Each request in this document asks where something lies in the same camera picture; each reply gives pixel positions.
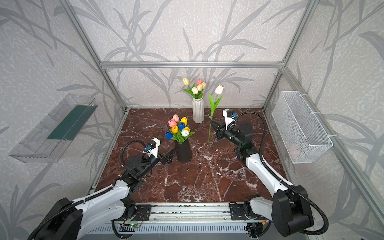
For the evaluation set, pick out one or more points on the orange yellow tulip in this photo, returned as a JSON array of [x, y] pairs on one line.
[[175, 129]]

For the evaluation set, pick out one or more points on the white ribbed ceramic vase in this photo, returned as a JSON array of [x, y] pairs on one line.
[[198, 110]]

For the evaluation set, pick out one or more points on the clear plastic wall shelf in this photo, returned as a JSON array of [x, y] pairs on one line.
[[48, 141]]

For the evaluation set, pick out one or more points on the black cone vase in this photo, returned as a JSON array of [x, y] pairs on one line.
[[183, 151]]

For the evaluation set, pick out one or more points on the white wire mesh basket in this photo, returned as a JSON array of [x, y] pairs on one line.
[[301, 131]]

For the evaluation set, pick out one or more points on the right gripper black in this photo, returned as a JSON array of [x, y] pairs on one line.
[[223, 131]]

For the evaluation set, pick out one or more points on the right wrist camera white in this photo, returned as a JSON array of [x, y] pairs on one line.
[[230, 118]]

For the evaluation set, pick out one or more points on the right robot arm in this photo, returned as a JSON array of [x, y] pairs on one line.
[[285, 193]]

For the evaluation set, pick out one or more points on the light pink tulip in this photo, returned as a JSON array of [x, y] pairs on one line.
[[176, 118]]

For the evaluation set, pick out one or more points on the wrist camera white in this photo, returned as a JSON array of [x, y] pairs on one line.
[[230, 118], [152, 148]]

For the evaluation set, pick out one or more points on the pale blue white tulip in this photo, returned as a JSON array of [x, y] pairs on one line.
[[185, 133]]

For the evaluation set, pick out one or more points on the pale yellow tulip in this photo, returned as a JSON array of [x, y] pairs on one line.
[[188, 89]]

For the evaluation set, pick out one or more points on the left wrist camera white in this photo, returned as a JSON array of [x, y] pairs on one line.
[[152, 148]]

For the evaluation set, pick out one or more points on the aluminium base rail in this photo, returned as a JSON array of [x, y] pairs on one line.
[[195, 212]]

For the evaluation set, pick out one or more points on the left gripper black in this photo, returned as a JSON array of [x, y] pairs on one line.
[[161, 157]]

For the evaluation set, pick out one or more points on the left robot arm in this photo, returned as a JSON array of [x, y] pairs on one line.
[[70, 220]]

